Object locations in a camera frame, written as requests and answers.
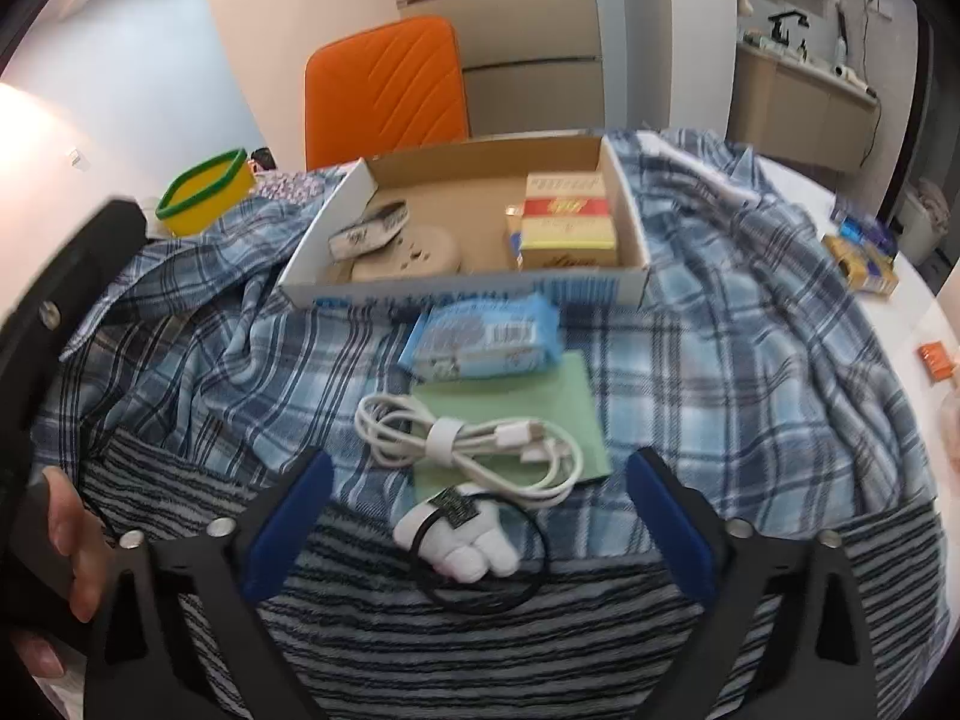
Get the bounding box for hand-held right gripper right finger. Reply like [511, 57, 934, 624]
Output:
[626, 448, 880, 720]

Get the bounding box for orange packet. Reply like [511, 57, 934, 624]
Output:
[919, 343, 960, 383]

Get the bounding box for blue tissue packet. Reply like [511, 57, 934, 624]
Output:
[396, 294, 565, 383]

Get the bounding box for floral patterned cloth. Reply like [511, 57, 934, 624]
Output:
[251, 165, 353, 203]

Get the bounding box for white laundry basket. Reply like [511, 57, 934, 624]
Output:
[896, 178, 950, 267]

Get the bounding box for yellow and red box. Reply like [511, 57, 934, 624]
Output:
[516, 171, 620, 271]

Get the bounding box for green notepad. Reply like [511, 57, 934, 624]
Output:
[411, 351, 610, 496]

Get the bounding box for black faucet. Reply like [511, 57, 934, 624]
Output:
[766, 9, 809, 46]

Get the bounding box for grey striped cloth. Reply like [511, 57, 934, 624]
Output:
[75, 427, 953, 720]

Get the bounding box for black elastic band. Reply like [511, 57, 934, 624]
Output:
[415, 491, 548, 608]

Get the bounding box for small blue box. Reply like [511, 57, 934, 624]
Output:
[840, 214, 898, 256]

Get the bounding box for blue plaid cloth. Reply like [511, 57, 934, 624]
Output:
[37, 127, 938, 563]

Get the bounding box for small yellow box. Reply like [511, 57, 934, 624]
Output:
[821, 234, 899, 298]

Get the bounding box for beige socket adapter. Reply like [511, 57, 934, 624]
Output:
[341, 223, 464, 283]

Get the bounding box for orange chair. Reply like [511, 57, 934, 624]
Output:
[304, 15, 471, 170]

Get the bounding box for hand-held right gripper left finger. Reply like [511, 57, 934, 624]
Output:
[79, 450, 335, 720]

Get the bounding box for cardboard box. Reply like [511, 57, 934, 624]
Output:
[277, 131, 652, 308]

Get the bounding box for white cable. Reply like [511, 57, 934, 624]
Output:
[355, 392, 586, 507]

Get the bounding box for yellow bin with green rim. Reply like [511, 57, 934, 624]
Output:
[155, 148, 257, 237]

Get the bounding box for white hair dryer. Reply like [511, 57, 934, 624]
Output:
[834, 64, 878, 100]

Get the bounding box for black tissue packet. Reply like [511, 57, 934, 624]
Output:
[328, 200, 410, 262]

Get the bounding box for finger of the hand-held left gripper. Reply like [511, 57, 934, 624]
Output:
[0, 197, 149, 466]

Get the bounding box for beige vanity cabinet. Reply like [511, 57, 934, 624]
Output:
[729, 41, 882, 173]

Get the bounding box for person's left hand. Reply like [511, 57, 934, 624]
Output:
[11, 465, 106, 683]

